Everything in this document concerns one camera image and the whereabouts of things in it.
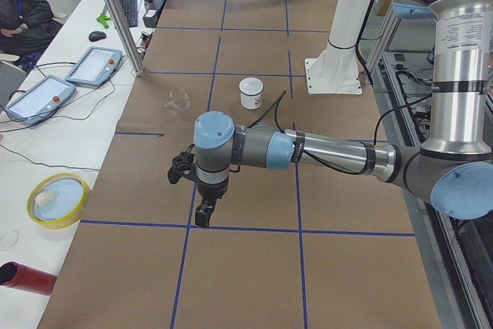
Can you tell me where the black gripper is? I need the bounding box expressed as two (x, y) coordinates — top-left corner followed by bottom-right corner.
(194, 181), (228, 228)

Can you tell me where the clear plastic funnel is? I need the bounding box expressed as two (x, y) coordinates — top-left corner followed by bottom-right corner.
(164, 87), (190, 111)

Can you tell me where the white enamel cup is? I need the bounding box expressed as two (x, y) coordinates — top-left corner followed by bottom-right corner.
(240, 92), (263, 109)

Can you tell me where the white eraser block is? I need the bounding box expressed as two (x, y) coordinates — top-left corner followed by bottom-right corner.
(35, 190), (56, 207)

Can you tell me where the yellow tape roll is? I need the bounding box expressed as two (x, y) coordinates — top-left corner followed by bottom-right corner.
(26, 173), (92, 230)

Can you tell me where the far blue teach pendant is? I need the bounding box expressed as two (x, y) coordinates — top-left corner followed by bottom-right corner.
(65, 46), (123, 87)

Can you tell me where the blue teach pendant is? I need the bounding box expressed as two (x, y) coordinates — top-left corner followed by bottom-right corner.
(65, 46), (123, 87)
(5, 75), (75, 126)

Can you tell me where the near blue teach pendant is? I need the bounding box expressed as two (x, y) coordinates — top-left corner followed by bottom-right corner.
(5, 75), (75, 126)

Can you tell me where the clear round dish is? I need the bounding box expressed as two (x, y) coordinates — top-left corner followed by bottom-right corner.
(0, 230), (20, 251)

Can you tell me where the red cylinder tube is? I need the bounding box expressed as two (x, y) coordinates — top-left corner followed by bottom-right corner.
(1, 261), (57, 296)

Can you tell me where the black power box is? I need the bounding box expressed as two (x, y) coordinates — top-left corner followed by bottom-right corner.
(143, 0), (165, 28)

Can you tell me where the black computer mouse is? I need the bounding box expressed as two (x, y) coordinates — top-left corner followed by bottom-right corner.
(88, 31), (107, 42)

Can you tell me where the green plastic toy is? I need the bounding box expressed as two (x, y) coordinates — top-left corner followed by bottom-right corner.
(96, 13), (112, 29)

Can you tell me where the black keyboard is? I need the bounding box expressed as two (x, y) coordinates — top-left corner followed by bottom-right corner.
(118, 0), (139, 28)

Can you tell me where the seated person in black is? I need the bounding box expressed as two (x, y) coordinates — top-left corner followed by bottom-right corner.
(1, 0), (62, 72)

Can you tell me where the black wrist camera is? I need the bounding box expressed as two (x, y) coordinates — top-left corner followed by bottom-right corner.
(167, 144), (197, 184)

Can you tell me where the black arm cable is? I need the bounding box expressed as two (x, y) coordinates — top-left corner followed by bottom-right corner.
(246, 89), (436, 176)

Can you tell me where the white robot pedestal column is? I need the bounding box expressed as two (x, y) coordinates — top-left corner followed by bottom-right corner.
(305, 0), (372, 95)

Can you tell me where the aluminium frame post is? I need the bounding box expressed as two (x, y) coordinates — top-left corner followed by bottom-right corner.
(104, 0), (145, 76)

